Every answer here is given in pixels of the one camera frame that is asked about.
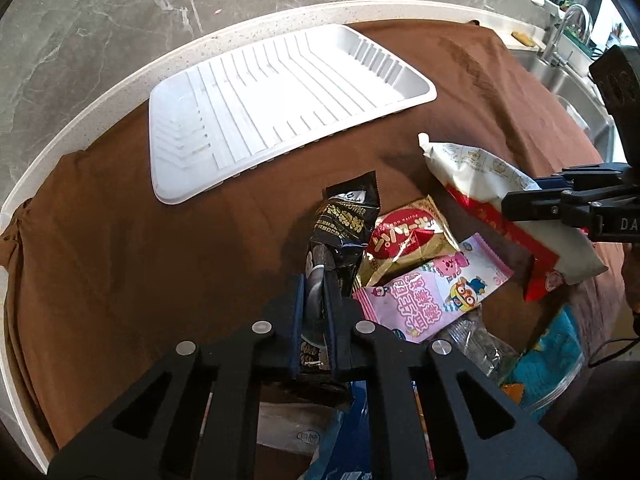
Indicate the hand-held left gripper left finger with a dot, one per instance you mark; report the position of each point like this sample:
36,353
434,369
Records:
298,310

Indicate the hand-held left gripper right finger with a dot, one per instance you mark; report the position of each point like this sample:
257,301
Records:
334,330

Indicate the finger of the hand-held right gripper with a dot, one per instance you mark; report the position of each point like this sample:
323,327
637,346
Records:
530,206
580,177

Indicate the large white and red snack bag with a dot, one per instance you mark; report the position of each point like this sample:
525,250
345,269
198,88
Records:
475,170

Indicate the black snack packet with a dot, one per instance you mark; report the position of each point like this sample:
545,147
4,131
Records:
345,225

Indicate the white snack packet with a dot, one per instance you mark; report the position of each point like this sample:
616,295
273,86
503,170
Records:
290,425

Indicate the blue snack packet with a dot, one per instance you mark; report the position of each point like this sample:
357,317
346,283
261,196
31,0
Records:
345,440

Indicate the teal snack packet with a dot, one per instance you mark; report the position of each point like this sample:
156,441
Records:
545,365

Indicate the white ribbed plastic tray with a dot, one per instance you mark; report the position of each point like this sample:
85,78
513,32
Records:
280,105

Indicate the steel sink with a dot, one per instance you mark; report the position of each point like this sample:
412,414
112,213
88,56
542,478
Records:
570,90

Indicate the pink cartoon snack packet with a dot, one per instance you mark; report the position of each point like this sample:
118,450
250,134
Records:
440,285

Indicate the red and gold snack packet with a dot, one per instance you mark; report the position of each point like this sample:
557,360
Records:
410,240

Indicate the chrome faucet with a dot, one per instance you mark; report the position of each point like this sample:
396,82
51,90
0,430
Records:
560,35

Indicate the yellow sponge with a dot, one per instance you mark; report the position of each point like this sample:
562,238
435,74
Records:
524,39

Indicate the clear snack packet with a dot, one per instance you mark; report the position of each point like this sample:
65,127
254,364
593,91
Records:
475,345

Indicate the brown tablecloth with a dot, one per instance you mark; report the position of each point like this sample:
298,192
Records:
150,270

